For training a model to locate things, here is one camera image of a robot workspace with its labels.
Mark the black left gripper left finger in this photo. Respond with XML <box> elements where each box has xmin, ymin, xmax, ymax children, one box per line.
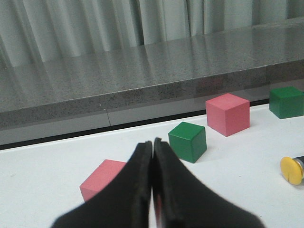
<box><xmin>52</xmin><ymin>141</ymin><xmax>152</xmax><ymax>228</ymax></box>

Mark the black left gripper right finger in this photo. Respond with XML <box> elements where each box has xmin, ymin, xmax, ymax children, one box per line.
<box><xmin>153</xmin><ymin>138</ymin><xmax>264</xmax><ymax>228</ymax></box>

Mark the yellow push button switch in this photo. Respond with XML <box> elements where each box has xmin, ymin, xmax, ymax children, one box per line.
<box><xmin>280</xmin><ymin>156</ymin><xmax>304</xmax><ymax>185</ymax></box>

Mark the pink cube near gripper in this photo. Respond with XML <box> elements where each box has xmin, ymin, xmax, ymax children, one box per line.
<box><xmin>79</xmin><ymin>159</ymin><xmax>126</xmax><ymax>202</ymax></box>

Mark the green cube left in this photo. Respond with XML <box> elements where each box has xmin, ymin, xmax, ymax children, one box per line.
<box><xmin>168</xmin><ymin>122</ymin><xmax>207</xmax><ymax>163</ymax></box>

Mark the green cube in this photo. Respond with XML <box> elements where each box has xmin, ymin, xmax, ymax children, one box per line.
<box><xmin>168</xmin><ymin>122</ymin><xmax>207</xmax><ymax>163</ymax></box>
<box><xmin>269</xmin><ymin>86</ymin><xmax>304</xmax><ymax>119</ymax></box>

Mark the pink cube middle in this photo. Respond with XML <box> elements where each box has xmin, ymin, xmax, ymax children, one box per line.
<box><xmin>205</xmin><ymin>93</ymin><xmax>250</xmax><ymax>137</ymax></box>

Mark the grey stone ledge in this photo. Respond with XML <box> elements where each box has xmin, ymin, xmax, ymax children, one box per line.
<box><xmin>0</xmin><ymin>17</ymin><xmax>304</xmax><ymax>147</ymax></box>

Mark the green cube right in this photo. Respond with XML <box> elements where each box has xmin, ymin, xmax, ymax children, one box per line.
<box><xmin>269</xmin><ymin>86</ymin><xmax>304</xmax><ymax>119</ymax></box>

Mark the grey curtain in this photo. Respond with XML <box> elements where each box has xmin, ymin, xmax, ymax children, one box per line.
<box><xmin>0</xmin><ymin>0</ymin><xmax>304</xmax><ymax>69</ymax></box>

